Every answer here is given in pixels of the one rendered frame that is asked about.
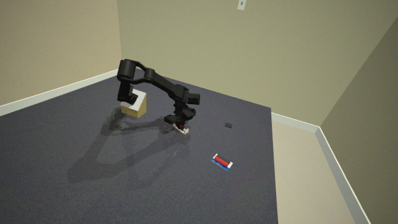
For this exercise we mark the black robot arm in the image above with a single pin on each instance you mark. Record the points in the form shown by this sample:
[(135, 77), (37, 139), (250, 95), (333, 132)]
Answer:
[(180, 94)]

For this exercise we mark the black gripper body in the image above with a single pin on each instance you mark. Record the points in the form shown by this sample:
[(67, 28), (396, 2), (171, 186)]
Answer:
[(171, 119)]

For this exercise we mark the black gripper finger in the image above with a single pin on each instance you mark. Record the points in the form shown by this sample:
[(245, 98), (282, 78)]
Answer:
[(178, 124), (183, 121)]

